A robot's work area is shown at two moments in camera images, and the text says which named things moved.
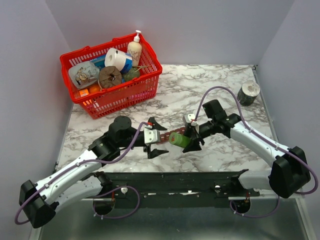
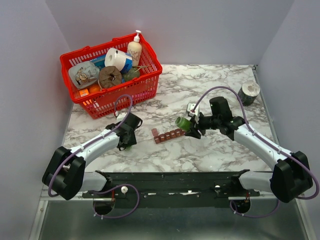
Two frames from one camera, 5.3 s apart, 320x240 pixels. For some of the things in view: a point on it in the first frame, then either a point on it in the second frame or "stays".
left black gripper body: (144, 145) -> (131, 141)
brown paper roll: (109, 76) stays
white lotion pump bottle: (135, 48) stays
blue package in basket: (99, 62) stays
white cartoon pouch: (83, 74) stays
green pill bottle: (179, 140) -> (184, 123)
